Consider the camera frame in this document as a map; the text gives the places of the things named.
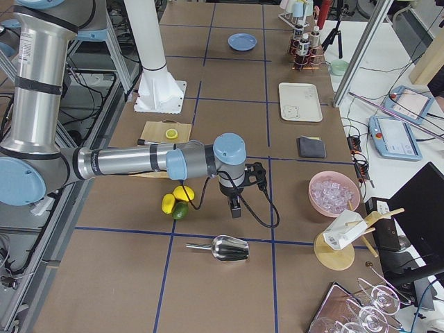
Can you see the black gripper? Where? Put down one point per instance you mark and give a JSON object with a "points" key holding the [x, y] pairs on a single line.
{"points": [[229, 191]]}

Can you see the blue plate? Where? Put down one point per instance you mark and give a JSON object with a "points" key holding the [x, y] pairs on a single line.
{"points": [[242, 42]]}

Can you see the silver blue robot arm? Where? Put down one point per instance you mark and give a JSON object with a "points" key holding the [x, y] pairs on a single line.
{"points": [[32, 166]]}

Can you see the metal ice scoop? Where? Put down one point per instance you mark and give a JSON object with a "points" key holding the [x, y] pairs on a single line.
{"points": [[225, 248]]}

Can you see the green lime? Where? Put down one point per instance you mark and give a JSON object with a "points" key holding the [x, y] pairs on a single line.
{"points": [[180, 210]]}

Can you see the yellow lemon far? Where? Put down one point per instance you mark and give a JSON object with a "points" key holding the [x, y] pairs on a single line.
{"points": [[184, 193]]}

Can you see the yellow lemon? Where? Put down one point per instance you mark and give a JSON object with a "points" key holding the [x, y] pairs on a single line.
{"points": [[168, 203], [184, 193]]}

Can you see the yellow lemon near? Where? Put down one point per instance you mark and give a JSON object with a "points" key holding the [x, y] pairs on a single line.
{"points": [[168, 203]]}

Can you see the lemon half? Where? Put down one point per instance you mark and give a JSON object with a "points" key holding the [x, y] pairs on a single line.
{"points": [[171, 133]]}

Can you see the grey folded cloth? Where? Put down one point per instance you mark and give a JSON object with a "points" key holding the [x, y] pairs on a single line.
{"points": [[311, 148]]}

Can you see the pink bowl of ice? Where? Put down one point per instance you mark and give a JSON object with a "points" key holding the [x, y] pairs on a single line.
{"points": [[331, 192]]}

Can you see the wooden cutting board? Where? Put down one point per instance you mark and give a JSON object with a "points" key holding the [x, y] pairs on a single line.
{"points": [[164, 132]]}

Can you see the white carton box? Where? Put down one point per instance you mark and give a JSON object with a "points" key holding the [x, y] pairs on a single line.
{"points": [[345, 228]]}

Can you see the cream bear tray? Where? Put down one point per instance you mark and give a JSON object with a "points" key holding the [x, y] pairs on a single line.
{"points": [[299, 102]]}

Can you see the wooden cup stand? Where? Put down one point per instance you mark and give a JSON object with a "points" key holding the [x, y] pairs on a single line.
{"points": [[339, 260]]}

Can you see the green small bowl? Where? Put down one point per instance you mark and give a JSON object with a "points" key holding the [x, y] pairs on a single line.
{"points": [[338, 67]]}

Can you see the blue teach pendant near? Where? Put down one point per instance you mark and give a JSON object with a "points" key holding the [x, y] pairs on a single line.
{"points": [[393, 139]]}

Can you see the blue teach pendant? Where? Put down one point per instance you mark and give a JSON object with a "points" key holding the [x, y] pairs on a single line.
{"points": [[409, 103], [393, 139]]}

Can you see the black monitor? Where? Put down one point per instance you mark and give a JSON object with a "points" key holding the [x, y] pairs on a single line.
{"points": [[422, 222]]}

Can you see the dark bottle white cap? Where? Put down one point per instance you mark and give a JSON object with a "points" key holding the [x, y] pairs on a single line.
{"points": [[298, 38]]}

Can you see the blue teach pendant far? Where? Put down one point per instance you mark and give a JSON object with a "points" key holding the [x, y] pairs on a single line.
{"points": [[409, 103]]}

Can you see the black tripod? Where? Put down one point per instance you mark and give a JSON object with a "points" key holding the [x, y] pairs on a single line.
{"points": [[335, 32]]}

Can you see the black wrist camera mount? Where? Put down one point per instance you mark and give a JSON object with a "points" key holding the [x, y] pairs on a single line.
{"points": [[255, 174]]}

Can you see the black handled knife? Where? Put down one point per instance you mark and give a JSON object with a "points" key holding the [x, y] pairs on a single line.
{"points": [[142, 142]]}

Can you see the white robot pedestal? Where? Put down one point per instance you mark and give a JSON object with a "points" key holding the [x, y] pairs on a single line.
{"points": [[158, 91]]}

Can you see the copper wire bottle rack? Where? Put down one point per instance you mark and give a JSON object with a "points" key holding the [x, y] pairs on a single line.
{"points": [[311, 62]]}

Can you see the aluminium frame post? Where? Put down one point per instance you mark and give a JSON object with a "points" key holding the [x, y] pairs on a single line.
{"points": [[369, 32]]}

